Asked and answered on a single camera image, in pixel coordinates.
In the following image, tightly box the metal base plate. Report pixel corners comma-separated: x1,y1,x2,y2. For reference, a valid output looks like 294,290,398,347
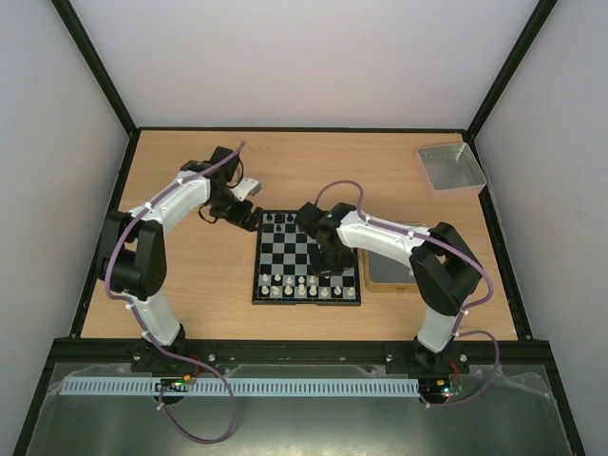
28,364,570,455

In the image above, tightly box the yellow metal tin box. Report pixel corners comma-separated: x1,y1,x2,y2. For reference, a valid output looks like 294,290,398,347
362,251,418,293

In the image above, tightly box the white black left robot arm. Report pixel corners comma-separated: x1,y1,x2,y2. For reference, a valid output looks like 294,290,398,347
96,148,262,347

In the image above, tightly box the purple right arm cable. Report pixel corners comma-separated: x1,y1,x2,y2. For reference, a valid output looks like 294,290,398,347
313,179,501,409

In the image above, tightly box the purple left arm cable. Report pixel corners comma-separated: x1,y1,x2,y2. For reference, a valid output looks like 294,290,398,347
103,140,238,443

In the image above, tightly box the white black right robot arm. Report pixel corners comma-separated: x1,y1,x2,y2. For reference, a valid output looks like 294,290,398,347
295,203,482,372

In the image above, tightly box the empty metal tin lid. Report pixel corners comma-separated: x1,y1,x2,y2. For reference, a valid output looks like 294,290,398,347
414,142,486,200

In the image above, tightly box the black white chess board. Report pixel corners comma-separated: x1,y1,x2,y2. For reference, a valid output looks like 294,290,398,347
252,210,362,306

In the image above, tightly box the white slotted cable duct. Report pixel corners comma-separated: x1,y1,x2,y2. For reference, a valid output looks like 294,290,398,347
60,377,419,398

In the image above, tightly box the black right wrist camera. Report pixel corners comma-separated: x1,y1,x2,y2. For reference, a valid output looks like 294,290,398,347
295,201,327,238

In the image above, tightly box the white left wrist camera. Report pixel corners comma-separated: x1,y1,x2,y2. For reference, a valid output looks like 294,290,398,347
231,178,261,201

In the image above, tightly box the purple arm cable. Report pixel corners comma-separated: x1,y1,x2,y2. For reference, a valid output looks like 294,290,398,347
313,179,501,409
103,140,238,443

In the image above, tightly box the black aluminium frame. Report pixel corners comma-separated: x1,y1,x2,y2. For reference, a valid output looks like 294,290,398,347
14,1,584,455

